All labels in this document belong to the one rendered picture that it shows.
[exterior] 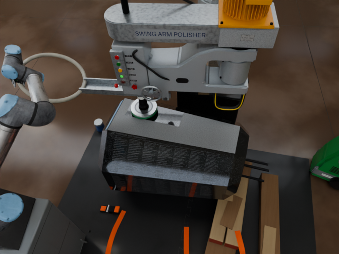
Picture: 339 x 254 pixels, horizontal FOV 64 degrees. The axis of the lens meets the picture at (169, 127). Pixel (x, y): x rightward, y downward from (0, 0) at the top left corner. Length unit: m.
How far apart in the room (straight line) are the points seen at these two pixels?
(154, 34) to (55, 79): 2.76
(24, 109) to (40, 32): 3.93
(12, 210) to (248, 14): 1.61
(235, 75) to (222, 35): 0.33
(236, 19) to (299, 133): 2.10
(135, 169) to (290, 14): 3.96
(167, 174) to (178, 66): 0.85
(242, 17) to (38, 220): 1.72
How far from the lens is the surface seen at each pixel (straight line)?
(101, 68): 4.12
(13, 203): 1.76
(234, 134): 2.12
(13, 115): 1.40
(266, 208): 2.74
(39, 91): 1.67
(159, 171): 2.13
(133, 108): 2.22
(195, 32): 1.57
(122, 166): 2.21
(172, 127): 2.13
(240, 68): 1.76
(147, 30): 1.60
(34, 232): 2.02
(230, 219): 2.49
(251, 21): 1.56
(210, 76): 1.90
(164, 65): 1.76
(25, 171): 3.37
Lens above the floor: 2.57
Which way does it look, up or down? 53 degrees down
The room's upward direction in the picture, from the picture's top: 4 degrees counter-clockwise
